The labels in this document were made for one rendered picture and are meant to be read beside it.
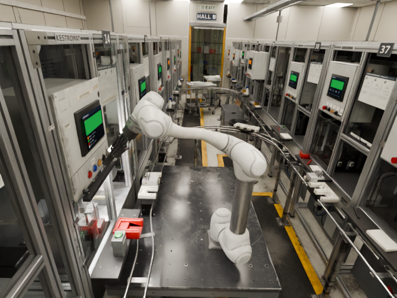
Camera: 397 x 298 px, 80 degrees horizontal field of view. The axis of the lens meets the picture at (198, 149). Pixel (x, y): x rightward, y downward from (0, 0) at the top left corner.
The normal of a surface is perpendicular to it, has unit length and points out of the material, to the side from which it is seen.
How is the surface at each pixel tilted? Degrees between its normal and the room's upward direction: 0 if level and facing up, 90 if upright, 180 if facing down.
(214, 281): 0
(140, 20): 90
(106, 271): 0
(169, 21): 90
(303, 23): 90
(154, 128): 91
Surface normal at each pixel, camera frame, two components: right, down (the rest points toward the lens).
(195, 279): 0.04, -0.91
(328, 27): 0.00, 0.42
